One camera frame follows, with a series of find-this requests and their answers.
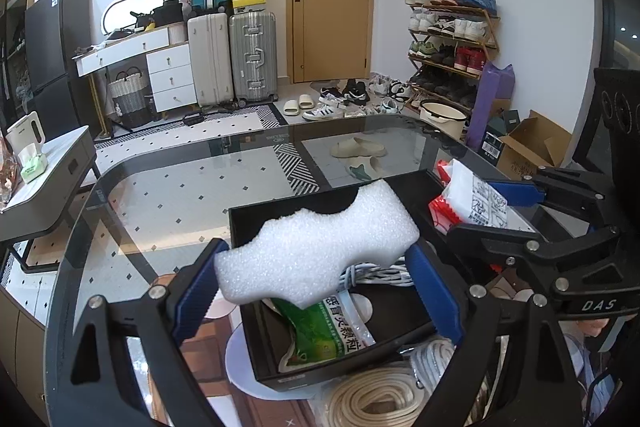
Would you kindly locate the woven laundry basket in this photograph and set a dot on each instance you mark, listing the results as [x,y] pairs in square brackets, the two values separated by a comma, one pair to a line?
[130,97]

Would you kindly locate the black and white patterned rug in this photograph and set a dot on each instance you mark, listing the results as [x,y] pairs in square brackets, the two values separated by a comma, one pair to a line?
[240,117]

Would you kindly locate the red and white packet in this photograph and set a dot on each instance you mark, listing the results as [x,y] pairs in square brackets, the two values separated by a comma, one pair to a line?
[475,202]

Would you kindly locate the wooden shoe rack with shoes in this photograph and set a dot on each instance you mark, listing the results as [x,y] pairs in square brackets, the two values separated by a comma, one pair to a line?
[470,27]

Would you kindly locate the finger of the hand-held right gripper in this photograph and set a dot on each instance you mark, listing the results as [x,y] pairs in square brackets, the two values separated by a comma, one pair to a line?
[520,193]
[500,239]

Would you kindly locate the white electric kettle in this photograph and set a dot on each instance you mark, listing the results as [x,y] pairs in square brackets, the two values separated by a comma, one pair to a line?
[25,132]

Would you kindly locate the black bag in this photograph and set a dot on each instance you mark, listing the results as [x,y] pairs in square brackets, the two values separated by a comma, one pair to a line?
[167,13]

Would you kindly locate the tan wooden cabinet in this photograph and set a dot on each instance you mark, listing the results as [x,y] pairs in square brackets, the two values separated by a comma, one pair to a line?
[25,347]

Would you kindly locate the purple yoga mat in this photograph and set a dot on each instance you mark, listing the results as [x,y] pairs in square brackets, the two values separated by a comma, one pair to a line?
[492,102]

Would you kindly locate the white suitcase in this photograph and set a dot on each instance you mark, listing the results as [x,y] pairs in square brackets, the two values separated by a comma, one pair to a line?
[210,62]

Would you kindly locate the beige slide sandal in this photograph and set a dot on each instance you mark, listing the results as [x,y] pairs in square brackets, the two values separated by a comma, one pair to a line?
[291,108]
[306,102]

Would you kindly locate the silver suitcase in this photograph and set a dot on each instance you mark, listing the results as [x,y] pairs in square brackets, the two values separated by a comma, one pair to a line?
[252,57]

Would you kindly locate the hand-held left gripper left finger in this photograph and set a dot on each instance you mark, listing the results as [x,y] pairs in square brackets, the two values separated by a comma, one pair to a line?
[195,292]

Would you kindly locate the white foam piece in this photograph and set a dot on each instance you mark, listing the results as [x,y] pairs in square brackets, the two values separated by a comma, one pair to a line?
[310,247]

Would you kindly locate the dark glass cabinet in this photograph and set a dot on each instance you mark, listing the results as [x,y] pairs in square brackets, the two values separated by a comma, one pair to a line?
[12,57]

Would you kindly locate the black cardboard box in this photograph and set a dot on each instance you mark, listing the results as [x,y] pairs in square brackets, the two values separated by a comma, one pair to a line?
[260,347]

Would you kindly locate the white enamel basin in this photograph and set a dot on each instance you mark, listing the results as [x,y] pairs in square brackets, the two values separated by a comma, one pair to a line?
[440,112]

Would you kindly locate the green tissue pack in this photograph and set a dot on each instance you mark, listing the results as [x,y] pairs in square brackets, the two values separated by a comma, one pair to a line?
[34,167]

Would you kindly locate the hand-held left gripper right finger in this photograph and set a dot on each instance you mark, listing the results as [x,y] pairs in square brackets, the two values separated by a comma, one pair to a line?
[435,292]

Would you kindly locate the open cardboard box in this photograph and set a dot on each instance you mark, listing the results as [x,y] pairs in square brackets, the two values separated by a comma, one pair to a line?
[530,152]

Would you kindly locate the dark box with barcode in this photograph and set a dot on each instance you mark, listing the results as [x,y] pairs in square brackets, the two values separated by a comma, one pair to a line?
[492,147]

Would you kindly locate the printed cartoon table mat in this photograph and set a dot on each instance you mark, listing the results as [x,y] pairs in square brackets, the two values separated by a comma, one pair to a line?
[200,382]

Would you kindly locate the green packet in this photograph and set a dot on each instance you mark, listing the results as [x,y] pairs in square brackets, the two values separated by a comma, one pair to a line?
[320,337]

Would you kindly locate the white dresser with drawers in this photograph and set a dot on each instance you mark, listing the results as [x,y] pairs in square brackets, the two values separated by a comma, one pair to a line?
[170,77]

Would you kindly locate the oval mirror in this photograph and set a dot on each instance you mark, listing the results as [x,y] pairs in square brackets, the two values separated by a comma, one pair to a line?
[125,7]

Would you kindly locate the yellow and black shoe box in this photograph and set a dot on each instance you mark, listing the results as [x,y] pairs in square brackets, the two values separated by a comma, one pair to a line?
[247,2]

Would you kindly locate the black fridge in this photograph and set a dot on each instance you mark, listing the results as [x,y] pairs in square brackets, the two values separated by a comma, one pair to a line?
[60,42]

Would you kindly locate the red snack bag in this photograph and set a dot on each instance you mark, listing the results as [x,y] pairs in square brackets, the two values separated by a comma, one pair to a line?
[7,177]

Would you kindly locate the grey side table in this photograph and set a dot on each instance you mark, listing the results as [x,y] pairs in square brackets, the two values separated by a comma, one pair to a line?
[55,187]

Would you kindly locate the scattered pairs of shoes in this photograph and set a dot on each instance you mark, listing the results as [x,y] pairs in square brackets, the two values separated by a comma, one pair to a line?
[350,92]

